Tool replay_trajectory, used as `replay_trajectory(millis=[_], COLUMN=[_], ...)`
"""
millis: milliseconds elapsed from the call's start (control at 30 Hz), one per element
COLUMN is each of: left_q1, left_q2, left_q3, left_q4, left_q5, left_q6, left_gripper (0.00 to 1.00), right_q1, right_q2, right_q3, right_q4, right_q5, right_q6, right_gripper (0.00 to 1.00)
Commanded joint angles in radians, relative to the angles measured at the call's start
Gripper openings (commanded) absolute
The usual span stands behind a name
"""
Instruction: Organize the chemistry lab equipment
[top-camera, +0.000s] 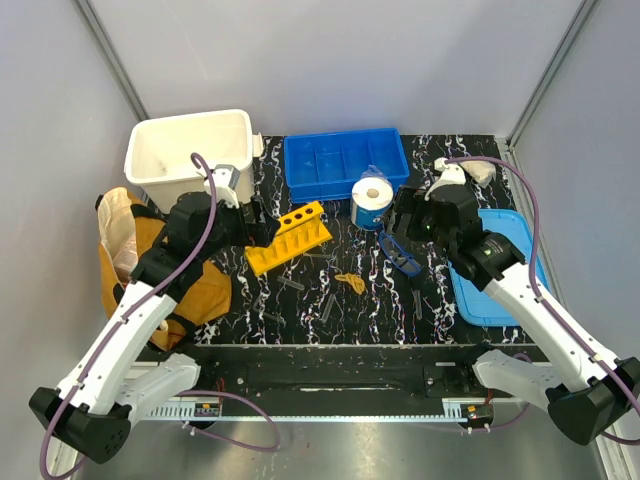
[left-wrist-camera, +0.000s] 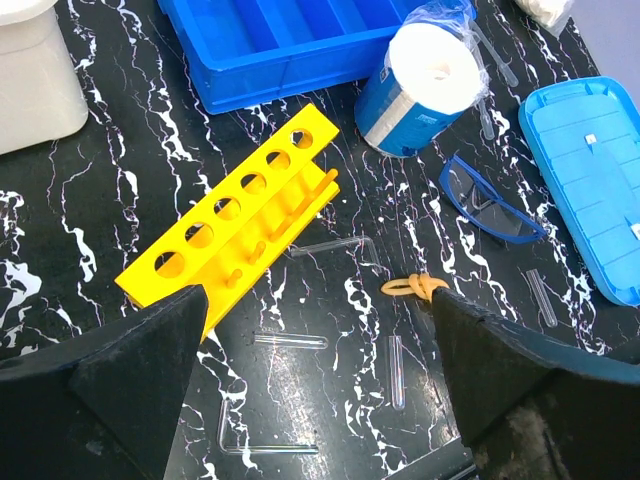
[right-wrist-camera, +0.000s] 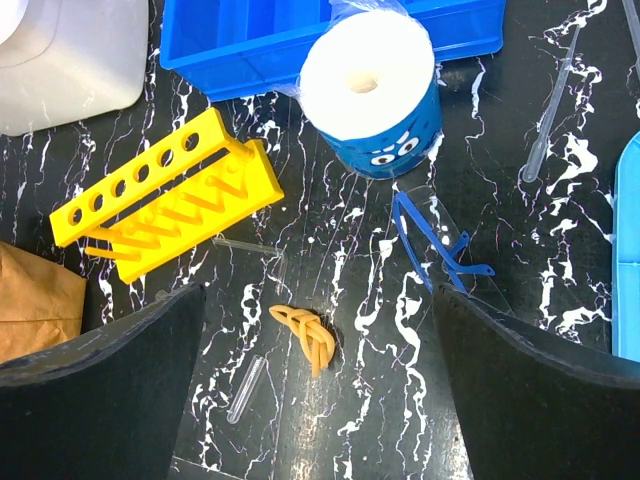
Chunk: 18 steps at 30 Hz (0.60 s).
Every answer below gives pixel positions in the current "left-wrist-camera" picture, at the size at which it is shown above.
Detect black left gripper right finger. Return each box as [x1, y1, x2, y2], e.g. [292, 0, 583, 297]
[431, 287, 639, 479]

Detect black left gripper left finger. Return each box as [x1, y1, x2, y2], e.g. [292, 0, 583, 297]
[1, 285, 208, 479]

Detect glass test tube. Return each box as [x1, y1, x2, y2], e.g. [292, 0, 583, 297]
[525, 269, 558, 328]
[388, 335, 405, 411]
[254, 332, 328, 350]

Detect yellow test tube rack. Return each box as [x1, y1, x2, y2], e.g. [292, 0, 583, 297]
[115, 104, 340, 333]

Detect bent glass tube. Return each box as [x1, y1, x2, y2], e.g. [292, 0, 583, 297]
[217, 399, 319, 456]
[290, 235, 383, 273]

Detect plastic pipette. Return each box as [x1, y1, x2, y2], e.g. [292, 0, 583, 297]
[470, 21, 519, 88]
[478, 98, 495, 141]

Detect tan rubber tubing knot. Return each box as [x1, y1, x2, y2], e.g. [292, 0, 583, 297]
[381, 273, 449, 303]

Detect blue safety goggles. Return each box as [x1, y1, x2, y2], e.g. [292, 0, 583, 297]
[438, 155, 546, 244]

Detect light blue plastic lid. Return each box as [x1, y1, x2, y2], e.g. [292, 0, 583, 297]
[518, 76, 639, 307]

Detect white plastic bin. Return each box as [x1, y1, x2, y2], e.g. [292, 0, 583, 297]
[1, 0, 88, 154]

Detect wrapped tissue paper roll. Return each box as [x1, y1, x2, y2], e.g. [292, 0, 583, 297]
[354, 1, 489, 158]

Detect blue compartment tray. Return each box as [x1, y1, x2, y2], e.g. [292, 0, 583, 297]
[159, 0, 419, 114]

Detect white gauze in bag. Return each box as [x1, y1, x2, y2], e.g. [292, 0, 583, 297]
[515, 0, 574, 38]

